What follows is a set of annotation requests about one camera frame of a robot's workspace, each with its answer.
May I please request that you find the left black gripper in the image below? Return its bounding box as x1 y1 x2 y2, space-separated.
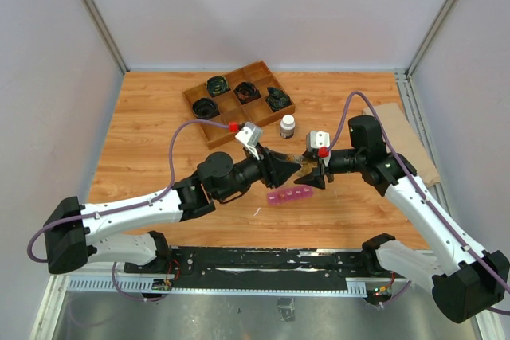
217 144 302 202

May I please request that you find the clear capsule bottle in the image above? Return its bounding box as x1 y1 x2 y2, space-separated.
293 155 318 178

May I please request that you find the pink weekly pill organizer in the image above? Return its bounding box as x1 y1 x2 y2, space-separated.
266 185 313 205

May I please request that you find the white cap pill bottle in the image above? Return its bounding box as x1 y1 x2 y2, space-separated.
280 115 296 139

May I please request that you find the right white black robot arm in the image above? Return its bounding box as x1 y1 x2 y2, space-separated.
297 115 509 323

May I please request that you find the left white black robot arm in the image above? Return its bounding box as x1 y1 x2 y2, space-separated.
44 148 301 275

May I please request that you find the green blue coiled belt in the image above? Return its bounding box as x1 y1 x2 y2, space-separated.
265 87 292 112

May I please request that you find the wooden compartment tray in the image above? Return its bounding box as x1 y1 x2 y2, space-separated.
182 61 296 127

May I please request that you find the black red coiled belt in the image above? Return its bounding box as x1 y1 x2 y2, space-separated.
234 81 261 105

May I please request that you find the light wooden board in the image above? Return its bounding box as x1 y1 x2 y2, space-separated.
375 103 441 187

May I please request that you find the green yellow coiled belt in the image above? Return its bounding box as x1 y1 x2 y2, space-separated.
206 76 230 97

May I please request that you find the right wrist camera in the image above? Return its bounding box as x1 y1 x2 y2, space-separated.
306 131 330 152

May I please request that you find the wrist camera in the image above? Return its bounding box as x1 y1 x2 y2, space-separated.
235 122 263 157
306 131 330 152

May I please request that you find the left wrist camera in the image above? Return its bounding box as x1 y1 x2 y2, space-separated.
235 122 263 157

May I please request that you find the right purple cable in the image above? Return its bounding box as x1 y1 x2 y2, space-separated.
320 91 510 315

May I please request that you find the purple cable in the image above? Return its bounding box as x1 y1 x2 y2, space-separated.
320 91 510 315
26 120 240 303

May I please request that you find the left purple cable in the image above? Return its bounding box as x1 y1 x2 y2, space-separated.
26 120 240 303

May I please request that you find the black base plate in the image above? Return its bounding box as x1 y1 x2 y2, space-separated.
123 246 392 287

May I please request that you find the grey slotted cable duct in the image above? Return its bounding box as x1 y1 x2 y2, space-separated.
67 275 368 298

